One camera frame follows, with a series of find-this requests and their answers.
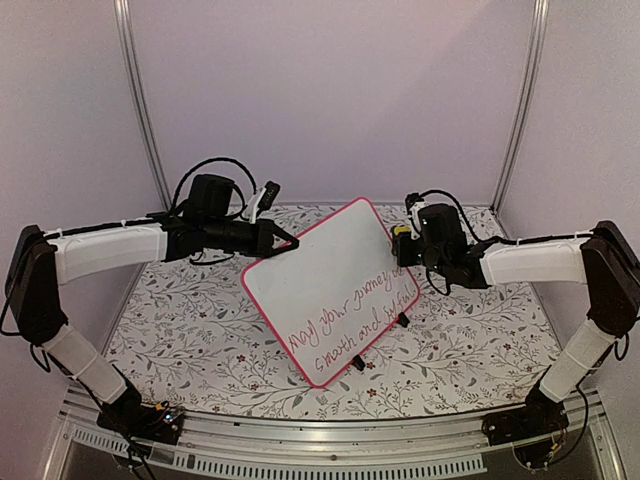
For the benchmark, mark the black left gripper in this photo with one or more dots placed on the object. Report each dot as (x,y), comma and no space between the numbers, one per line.
(264,243)

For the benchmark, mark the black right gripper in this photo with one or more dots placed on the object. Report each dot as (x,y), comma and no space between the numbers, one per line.
(403,256)

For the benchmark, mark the yellow whiteboard eraser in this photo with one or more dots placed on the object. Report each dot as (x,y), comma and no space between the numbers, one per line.
(400,231)

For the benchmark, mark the pink framed whiteboard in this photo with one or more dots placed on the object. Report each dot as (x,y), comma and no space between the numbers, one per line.
(334,296)

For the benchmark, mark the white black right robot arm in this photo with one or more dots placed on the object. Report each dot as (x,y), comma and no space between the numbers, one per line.
(440,238)

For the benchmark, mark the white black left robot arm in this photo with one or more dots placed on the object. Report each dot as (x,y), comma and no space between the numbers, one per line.
(197,219)

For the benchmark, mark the black right stand foot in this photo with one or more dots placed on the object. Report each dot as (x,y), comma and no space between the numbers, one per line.
(403,320)

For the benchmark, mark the black stand foot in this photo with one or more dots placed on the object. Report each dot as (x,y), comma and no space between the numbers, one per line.
(358,363)
(403,320)

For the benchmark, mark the black left stand foot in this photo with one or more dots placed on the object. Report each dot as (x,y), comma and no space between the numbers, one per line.
(358,363)

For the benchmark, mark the floral patterned table mat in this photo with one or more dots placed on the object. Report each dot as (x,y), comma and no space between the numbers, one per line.
(192,336)

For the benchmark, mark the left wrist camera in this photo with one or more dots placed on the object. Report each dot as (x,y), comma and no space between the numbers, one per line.
(262,201)

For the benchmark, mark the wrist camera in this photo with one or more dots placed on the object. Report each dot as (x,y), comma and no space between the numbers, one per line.
(418,221)
(262,201)

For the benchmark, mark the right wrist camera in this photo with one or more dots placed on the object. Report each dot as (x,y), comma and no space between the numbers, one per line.
(418,221)

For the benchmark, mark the right aluminium frame post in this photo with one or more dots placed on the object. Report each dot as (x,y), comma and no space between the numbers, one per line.
(533,58)

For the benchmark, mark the aluminium frame post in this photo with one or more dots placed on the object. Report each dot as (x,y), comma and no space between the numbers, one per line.
(124,24)
(533,58)

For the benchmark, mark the aluminium front rail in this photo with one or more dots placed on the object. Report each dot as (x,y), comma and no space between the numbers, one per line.
(213,446)

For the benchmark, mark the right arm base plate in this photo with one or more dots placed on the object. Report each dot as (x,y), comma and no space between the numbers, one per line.
(523,423)

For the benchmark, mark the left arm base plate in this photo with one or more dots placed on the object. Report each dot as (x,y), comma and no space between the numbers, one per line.
(133,421)

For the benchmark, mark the left aluminium frame post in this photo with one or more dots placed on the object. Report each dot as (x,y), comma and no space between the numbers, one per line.
(124,24)

